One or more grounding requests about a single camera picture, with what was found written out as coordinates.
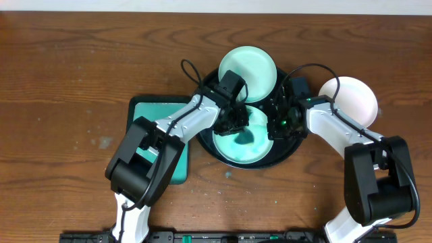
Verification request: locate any mint green plate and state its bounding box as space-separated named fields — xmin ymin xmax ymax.
xmin=218 ymin=46 xmax=277 ymax=103
xmin=213 ymin=105 xmax=273 ymax=164

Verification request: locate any white plate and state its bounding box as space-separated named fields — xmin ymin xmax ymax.
xmin=335 ymin=76 xmax=378 ymax=128

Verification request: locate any dark green scrub sponge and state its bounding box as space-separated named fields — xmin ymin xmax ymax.
xmin=234 ymin=129 xmax=254 ymax=145

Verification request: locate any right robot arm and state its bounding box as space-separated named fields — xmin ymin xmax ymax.
xmin=268 ymin=76 xmax=420 ymax=242

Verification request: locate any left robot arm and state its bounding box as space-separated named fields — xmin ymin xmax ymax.
xmin=105 ymin=70 xmax=248 ymax=242

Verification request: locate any round black tray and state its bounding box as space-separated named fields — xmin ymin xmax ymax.
xmin=196 ymin=88 xmax=303 ymax=169

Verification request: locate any rectangular green soapy tray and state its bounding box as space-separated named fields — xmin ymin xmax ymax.
xmin=126 ymin=95 xmax=190 ymax=185

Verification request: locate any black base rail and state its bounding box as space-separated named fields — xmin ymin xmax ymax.
xmin=59 ymin=229 xmax=398 ymax=243

